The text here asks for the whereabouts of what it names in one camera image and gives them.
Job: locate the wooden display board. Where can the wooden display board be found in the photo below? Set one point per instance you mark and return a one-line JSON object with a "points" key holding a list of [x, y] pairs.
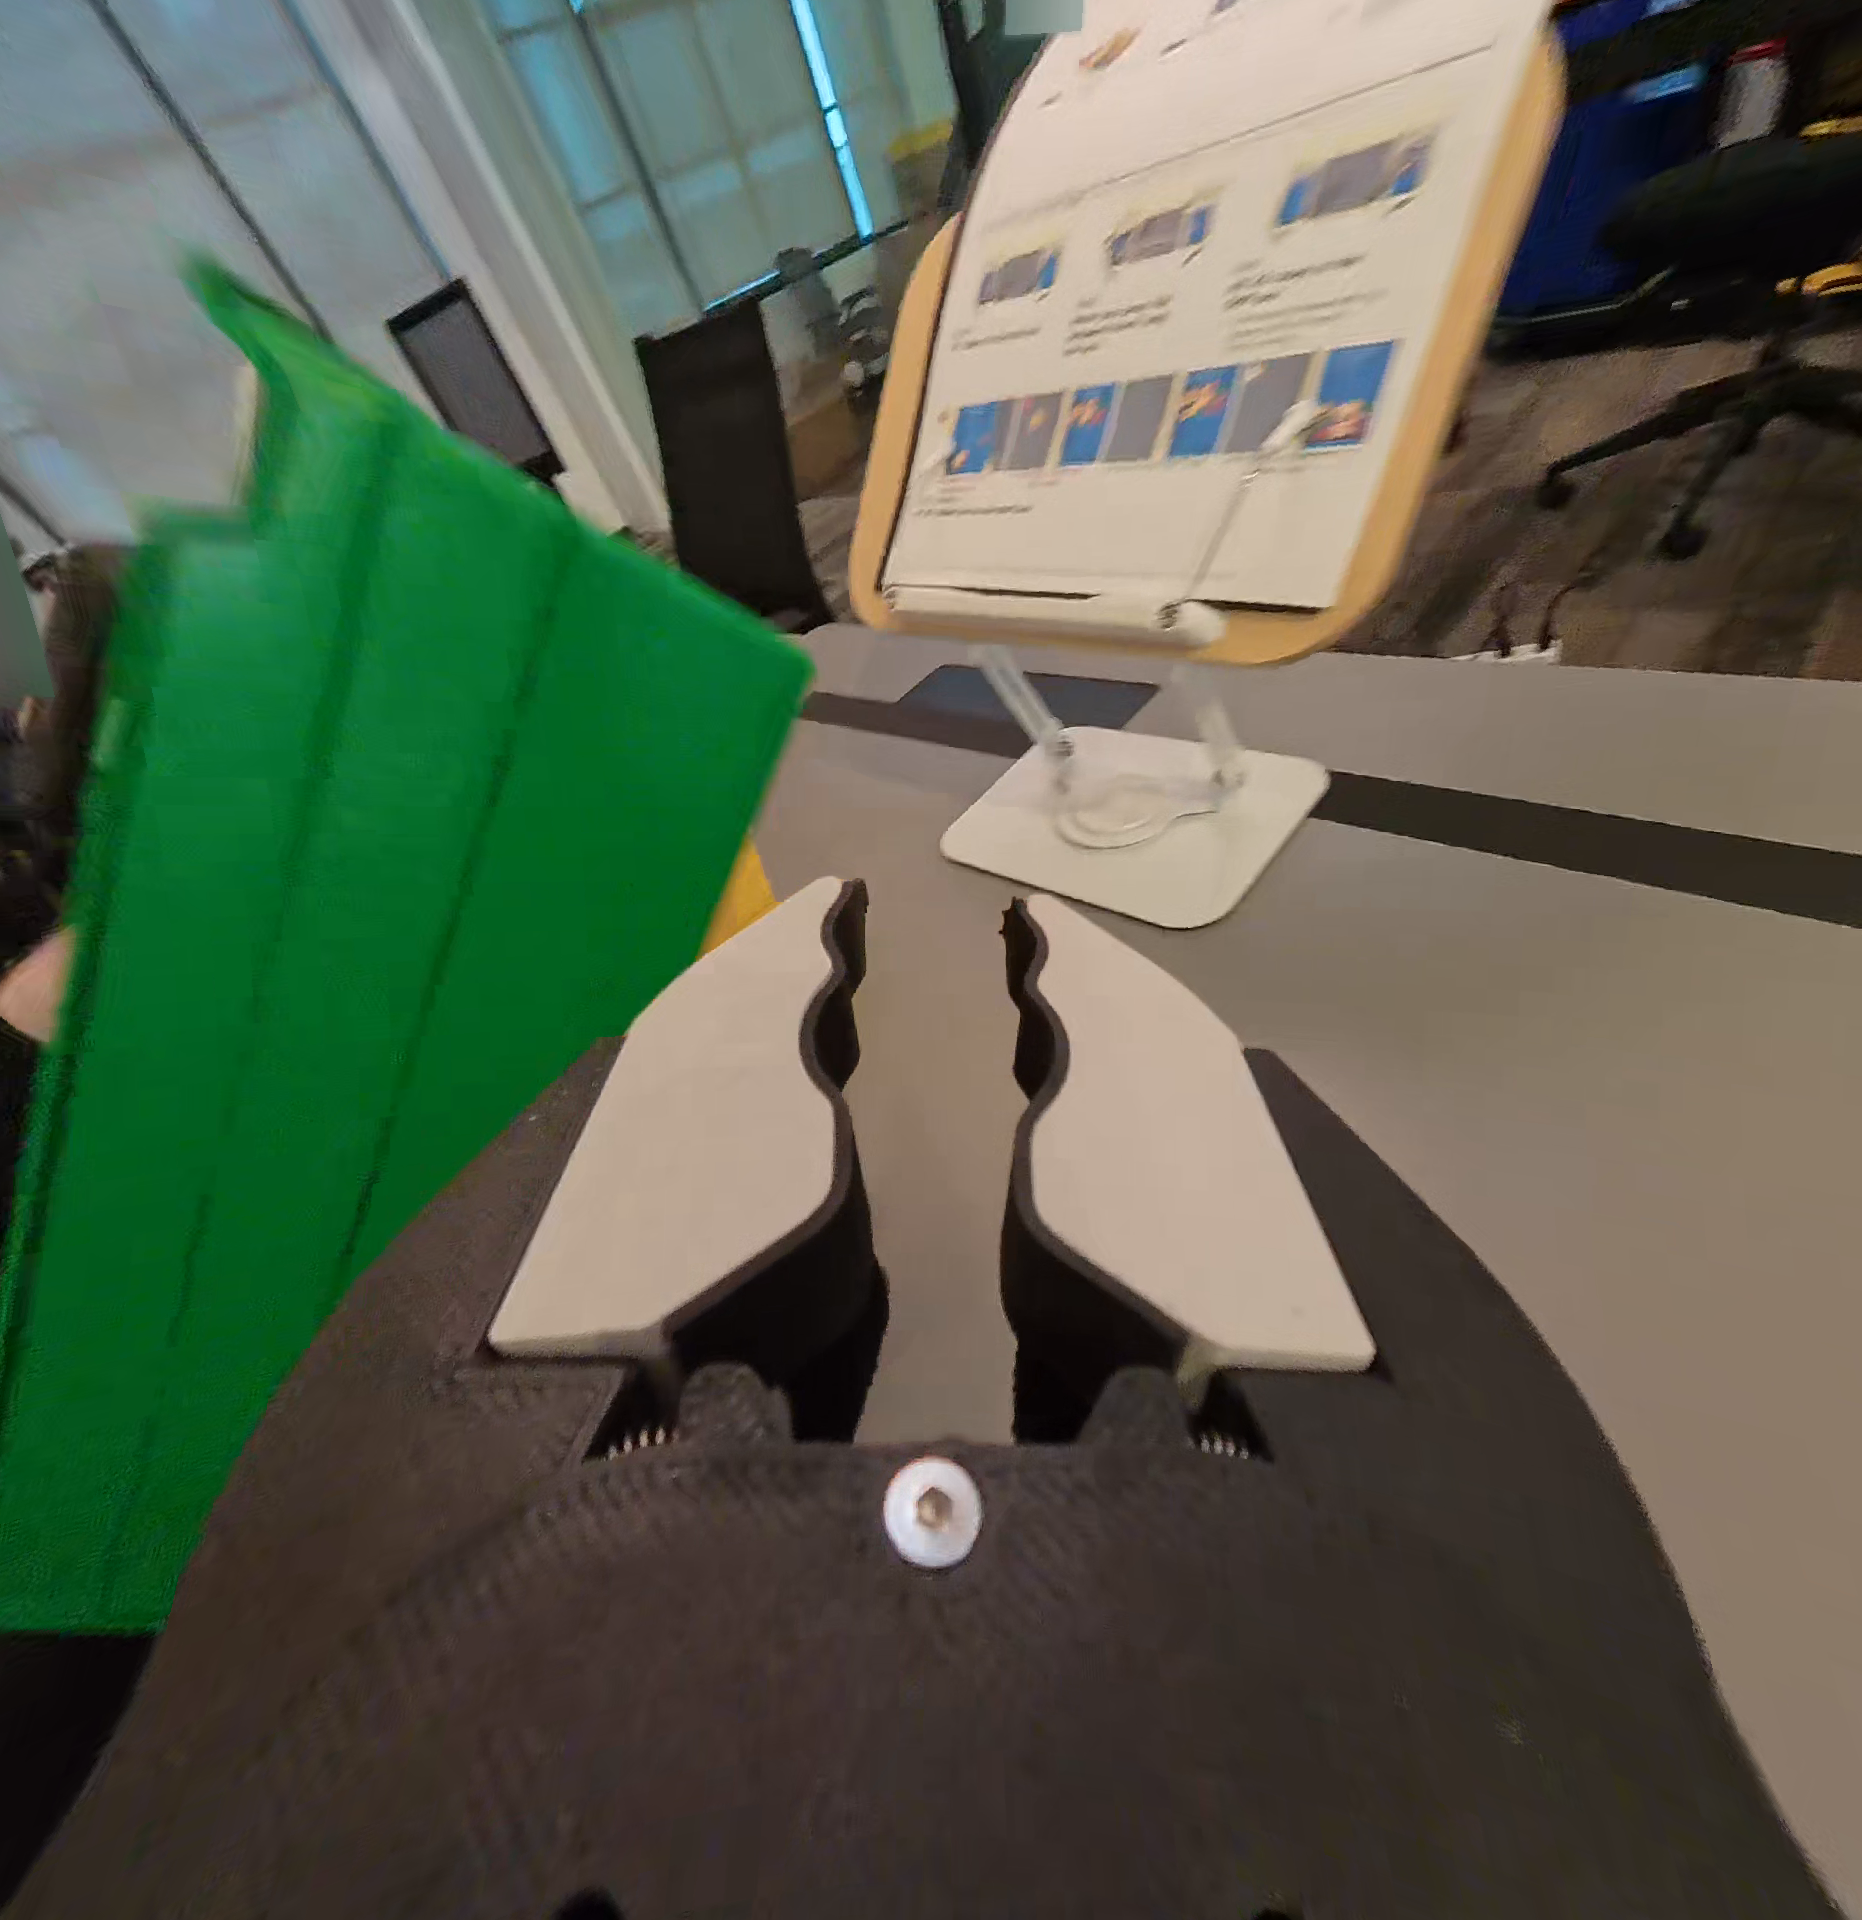
{"points": [[1292, 637]]}

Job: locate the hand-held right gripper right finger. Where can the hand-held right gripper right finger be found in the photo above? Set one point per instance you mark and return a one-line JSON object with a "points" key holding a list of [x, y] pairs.
{"points": [[1172, 1187]]}

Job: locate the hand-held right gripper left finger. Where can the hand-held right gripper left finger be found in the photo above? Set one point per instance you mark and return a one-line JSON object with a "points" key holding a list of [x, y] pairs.
{"points": [[691, 1170]]}

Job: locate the person's left hand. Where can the person's left hand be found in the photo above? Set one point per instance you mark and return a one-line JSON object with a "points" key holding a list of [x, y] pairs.
{"points": [[35, 990]]}

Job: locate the white power strip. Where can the white power strip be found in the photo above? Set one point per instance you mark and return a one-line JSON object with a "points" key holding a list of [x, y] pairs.
{"points": [[1506, 651]]}

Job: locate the large blue container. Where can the large blue container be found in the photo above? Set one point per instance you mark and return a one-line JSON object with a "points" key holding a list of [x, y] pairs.
{"points": [[1605, 181]]}

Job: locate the person's dark upper clothing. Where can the person's dark upper clothing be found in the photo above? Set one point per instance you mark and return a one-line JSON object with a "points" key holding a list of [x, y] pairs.
{"points": [[32, 1769]]}

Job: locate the green plastic box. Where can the green plastic box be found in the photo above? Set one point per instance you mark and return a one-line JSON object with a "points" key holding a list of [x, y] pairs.
{"points": [[346, 900]]}

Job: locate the black high-back chair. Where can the black high-back chair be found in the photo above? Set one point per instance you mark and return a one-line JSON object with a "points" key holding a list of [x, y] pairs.
{"points": [[727, 449]]}

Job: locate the white canister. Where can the white canister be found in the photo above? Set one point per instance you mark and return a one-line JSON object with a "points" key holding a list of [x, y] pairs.
{"points": [[1753, 95]]}

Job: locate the black swivel office chair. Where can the black swivel office chair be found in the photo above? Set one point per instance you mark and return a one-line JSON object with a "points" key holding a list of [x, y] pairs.
{"points": [[1741, 202]]}

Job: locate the yellow plastic box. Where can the yellow plastic box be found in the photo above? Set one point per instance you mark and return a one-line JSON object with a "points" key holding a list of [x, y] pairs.
{"points": [[740, 900]]}

